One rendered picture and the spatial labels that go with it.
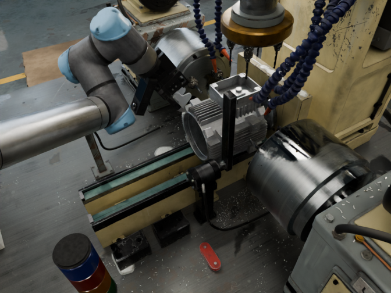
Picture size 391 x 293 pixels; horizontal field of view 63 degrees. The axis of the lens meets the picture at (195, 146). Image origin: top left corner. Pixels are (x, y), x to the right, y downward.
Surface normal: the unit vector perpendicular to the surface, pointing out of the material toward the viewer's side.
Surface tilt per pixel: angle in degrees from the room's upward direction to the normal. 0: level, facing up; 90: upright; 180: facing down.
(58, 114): 33
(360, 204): 0
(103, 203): 90
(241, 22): 90
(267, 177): 62
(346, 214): 0
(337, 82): 90
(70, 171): 0
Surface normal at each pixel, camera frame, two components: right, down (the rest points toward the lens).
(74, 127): 0.89, 0.20
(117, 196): 0.50, 0.61
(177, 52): -0.49, -0.39
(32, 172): -0.04, -0.69
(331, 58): -0.87, 0.38
